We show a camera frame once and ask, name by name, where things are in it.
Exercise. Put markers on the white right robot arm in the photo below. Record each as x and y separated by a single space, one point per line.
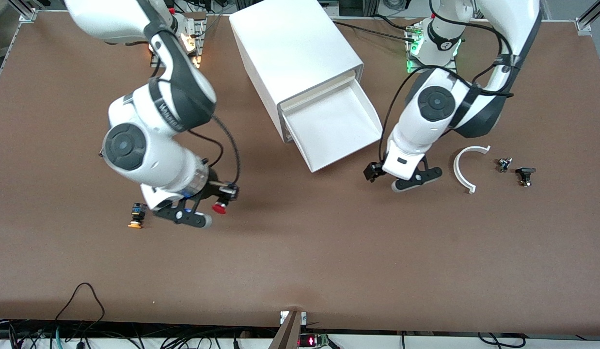
150 160

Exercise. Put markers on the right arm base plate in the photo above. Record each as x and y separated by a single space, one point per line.
196 31

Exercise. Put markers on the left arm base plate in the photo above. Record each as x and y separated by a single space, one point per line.
410 53

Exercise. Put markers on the wooden post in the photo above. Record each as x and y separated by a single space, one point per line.
286 334

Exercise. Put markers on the red-lit electronics module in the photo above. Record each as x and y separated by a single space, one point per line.
313 341

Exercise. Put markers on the yellow-capped push button switch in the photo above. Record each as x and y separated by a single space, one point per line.
137 214

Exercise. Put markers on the small metal switch part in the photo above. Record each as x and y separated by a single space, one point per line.
504 165

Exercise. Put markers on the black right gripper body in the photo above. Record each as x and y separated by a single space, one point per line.
214 184

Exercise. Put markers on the white curved plastic piece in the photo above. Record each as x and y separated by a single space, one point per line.
459 169

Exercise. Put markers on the red-capped push button switch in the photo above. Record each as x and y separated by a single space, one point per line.
219 208

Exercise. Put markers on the aluminium frame profile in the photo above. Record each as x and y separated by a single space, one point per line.
26 14
588 17

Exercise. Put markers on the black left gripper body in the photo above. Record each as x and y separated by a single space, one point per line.
373 170

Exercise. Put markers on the small black switch part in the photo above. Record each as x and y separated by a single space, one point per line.
525 174

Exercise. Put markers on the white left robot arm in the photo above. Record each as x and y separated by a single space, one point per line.
426 126

